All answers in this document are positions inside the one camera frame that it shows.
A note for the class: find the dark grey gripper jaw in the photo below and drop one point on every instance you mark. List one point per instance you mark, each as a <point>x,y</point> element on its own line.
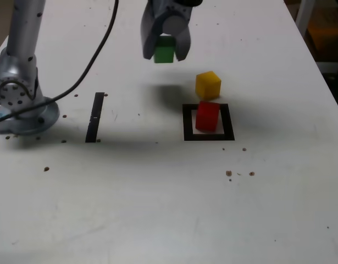
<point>149,38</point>

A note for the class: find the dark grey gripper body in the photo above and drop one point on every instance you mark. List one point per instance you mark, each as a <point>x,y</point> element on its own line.
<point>166,6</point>

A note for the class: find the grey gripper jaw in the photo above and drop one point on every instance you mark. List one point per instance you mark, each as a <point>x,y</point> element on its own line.
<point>174,24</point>

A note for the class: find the green cube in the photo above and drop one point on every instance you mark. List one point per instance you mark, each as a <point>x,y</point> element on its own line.
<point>163,53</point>

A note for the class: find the yellow cube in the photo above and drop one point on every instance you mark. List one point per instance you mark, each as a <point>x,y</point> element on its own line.
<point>208,85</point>

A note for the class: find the red cube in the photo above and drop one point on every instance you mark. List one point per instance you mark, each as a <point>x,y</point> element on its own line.
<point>207,116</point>

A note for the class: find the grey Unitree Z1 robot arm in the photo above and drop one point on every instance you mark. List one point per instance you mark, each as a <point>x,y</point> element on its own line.
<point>20,55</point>

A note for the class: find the black tape square outline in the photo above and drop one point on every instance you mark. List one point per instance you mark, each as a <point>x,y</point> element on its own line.
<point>187,132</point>

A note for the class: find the black tape strip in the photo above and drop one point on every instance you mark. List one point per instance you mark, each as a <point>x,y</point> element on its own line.
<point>93,126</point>

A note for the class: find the white furniture frame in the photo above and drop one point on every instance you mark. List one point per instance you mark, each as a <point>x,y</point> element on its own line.
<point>304,16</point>

